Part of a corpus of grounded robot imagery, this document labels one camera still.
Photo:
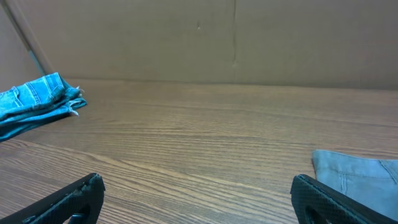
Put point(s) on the light blue denim jeans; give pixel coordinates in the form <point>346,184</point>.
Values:
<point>36,103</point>

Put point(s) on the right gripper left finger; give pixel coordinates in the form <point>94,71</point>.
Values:
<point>79,202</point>

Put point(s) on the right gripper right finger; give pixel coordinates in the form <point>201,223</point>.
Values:
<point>316,203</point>

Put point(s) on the grey trousers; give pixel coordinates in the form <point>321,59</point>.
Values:
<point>371,182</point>

